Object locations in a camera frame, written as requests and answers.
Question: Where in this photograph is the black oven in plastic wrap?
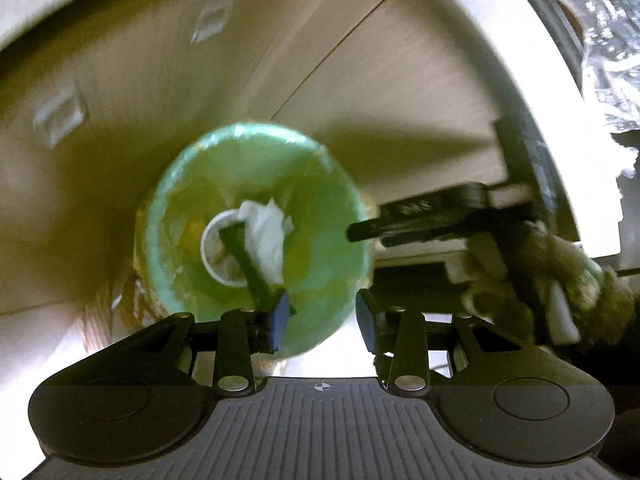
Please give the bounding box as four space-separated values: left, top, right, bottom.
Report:
500 0 640 133

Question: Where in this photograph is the person's right hand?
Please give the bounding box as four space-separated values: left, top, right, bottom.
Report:
459 234 582 347

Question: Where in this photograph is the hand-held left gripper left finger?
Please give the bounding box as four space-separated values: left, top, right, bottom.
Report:
113 290 293 396

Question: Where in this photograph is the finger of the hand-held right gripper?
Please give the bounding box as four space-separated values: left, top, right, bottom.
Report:
377 184 494 221
346 217 474 248

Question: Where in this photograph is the white tissue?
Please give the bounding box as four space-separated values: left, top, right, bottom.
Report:
237 199 297 284

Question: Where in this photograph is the dark green strip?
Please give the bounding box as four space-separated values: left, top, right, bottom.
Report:
219 224 297 317

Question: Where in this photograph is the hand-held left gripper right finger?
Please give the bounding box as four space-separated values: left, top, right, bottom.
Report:
355 289 539 394

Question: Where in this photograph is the white paper bowl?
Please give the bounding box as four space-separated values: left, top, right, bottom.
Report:
200 208 262 287

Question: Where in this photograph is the green trash bin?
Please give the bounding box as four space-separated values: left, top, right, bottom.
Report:
132 120 374 359

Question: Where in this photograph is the clear cabinet handle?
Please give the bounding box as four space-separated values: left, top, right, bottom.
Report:
32 92 87 149
191 0 235 44

